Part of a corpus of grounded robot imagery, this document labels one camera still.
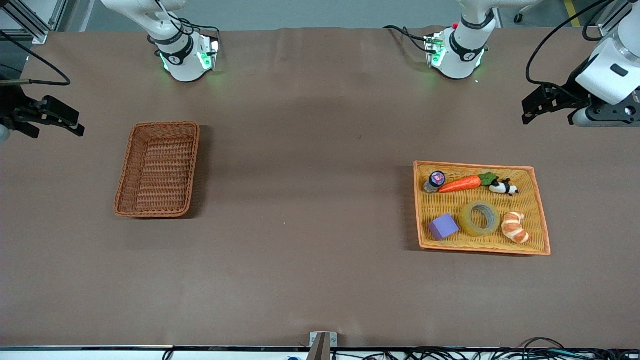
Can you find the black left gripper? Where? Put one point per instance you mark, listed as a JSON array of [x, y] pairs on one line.
[[568, 96]]

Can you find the yellowish clear tape roll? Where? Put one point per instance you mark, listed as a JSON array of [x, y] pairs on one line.
[[467, 222]]

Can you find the brown deep wicker basket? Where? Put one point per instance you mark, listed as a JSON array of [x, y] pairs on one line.
[[150, 175]]

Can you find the office chair caster leg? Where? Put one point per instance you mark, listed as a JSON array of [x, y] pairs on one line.
[[520, 18]]

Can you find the toy croissant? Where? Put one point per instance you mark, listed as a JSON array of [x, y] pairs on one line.
[[515, 227]]

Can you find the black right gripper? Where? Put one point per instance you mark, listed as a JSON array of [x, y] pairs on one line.
[[11, 108]]

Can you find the brown table cover sheet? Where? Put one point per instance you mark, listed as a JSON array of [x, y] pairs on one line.
[[300, 125]]

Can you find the aluminium frame profile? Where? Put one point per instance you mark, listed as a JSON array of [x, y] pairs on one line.
[[607, 27], [37, 34]]

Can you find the metal table edge bracket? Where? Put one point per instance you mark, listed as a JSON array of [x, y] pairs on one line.
[[322, 345]]

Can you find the orange flat wicker basket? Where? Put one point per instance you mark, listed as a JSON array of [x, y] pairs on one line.
[[532, 210]]

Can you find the left base connector board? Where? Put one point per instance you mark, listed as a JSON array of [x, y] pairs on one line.
[[434, 50]]

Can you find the base connector board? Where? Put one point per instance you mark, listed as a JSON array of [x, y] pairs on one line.
[[210, 52], [434, 50]]

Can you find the small jar purple lid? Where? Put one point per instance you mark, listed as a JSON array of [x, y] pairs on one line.
[[437, 178]]

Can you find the orange toy carrot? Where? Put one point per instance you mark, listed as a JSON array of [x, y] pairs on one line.
[[460, 184]]

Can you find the purple cube block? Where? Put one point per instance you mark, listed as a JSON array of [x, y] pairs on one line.
[[443, 227]]

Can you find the right base connector board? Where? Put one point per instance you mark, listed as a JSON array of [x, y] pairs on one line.
[[210, 52]]

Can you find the black white panda toy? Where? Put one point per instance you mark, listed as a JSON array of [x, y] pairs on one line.
[[500, 188]]

